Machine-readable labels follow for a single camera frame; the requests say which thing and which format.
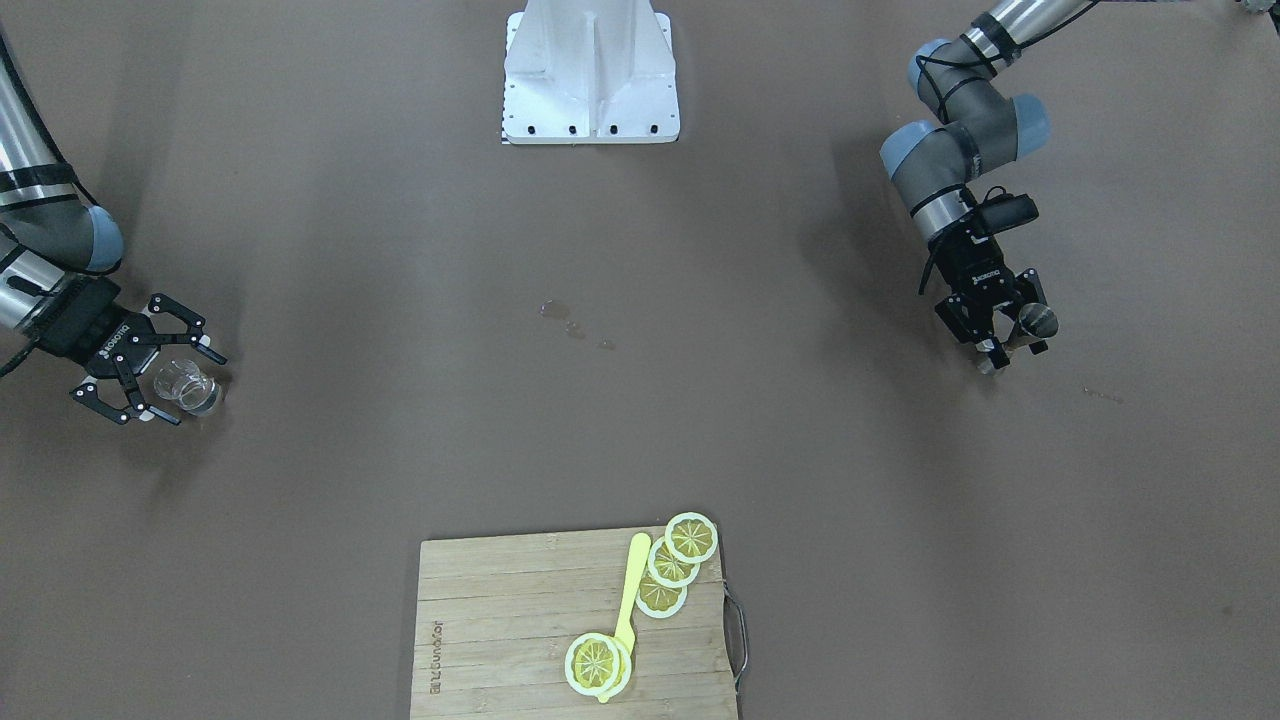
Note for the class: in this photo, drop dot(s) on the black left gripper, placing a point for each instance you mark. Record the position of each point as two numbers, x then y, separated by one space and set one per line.
976 268

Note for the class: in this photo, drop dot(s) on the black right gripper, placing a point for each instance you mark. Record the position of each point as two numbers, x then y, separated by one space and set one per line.
88 333

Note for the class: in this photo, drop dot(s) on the steel measuring jigger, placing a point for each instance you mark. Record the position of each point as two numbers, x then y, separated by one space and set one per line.
1033 327

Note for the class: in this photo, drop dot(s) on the clear glass cup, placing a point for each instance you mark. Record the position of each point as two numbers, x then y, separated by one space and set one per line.
183 382

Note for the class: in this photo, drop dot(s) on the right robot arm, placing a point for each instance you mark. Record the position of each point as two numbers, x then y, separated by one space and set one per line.
59 250

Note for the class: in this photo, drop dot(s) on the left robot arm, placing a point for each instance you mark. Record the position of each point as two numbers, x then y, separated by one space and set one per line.
975 129

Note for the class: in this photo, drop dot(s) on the lemon slice end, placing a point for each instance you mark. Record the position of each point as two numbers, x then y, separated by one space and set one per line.
691 537

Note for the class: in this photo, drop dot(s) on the lemon slice middle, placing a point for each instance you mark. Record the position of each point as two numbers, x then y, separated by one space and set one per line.
668 570

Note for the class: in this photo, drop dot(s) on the lemon slice near spoon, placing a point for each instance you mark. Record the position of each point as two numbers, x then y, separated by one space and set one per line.
658 601

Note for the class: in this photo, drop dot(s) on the wooden cutting board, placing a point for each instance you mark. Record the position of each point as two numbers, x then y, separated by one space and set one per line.
495 617

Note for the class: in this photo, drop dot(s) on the yellow plastic spoon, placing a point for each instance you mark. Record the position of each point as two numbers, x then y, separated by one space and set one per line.
624 636

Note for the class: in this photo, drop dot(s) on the lemon slice on spoon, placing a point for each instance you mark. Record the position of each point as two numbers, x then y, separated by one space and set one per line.
598 666

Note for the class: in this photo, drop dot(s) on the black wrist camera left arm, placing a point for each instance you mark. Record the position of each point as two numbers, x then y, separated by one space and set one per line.
1005 212

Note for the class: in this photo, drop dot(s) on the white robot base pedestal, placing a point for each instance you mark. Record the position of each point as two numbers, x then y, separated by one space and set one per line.
579 72

